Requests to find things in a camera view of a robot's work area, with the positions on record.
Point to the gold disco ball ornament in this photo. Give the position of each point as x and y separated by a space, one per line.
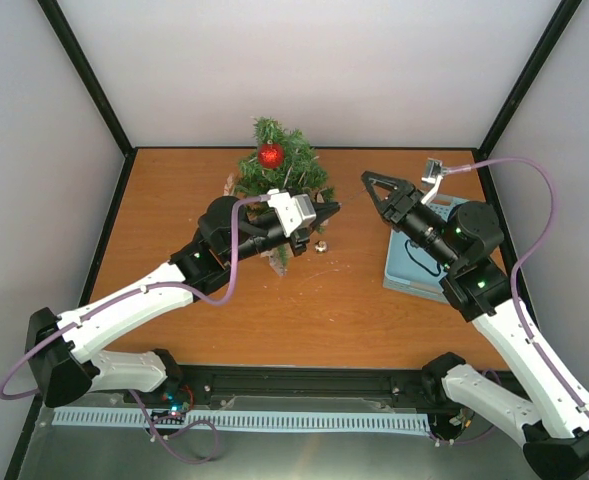
321 246

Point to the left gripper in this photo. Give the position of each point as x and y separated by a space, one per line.
302 235

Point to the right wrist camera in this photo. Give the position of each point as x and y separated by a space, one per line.
431 179

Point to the left back frame post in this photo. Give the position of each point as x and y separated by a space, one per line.
68 40

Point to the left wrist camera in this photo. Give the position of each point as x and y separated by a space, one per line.
293 211

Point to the right back frame post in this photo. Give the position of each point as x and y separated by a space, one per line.
549 38

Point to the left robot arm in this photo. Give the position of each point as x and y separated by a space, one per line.
68 354

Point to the small green christmas tree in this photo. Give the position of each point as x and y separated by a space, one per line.
300 172

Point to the silver script word ornament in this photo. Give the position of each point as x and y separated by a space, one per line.
351 198

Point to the frame post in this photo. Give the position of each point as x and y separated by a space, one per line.
549 38
68 40

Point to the red bauble ornament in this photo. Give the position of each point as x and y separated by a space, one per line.
270 155

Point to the light blue plastic basket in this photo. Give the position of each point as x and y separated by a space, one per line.
411 270

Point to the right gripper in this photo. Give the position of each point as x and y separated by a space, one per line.
402 200

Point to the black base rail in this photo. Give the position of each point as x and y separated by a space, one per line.
216 386

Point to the light blue cable duct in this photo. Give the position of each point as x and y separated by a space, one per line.
248 421

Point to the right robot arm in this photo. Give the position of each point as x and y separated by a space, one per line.
551 422

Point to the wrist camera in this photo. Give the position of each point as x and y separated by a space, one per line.
431 179
293 211

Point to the small circuit board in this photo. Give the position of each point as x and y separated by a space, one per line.
176 413

